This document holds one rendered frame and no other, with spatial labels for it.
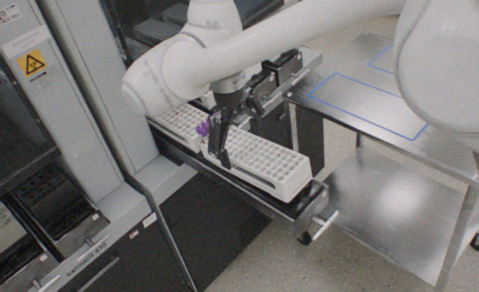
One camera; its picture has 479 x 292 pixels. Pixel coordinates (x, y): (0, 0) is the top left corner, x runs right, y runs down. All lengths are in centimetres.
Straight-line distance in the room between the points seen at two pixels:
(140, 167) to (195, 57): 66
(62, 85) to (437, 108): 87
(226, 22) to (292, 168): 37
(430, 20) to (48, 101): 88
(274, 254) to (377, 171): 56
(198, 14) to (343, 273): 131
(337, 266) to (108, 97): 118
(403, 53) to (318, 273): 155
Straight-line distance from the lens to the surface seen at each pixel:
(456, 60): 33
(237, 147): 107
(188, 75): 70
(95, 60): 108
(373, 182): 176
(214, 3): 81
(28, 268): 115
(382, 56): 146
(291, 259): 187
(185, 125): 120
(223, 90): 90
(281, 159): 101
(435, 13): 33
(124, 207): 123
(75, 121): 111
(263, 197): 103
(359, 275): 184
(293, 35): 64
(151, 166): 130
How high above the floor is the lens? 161
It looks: 42 degrees down
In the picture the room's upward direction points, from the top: 12 degrees counter-clockwise
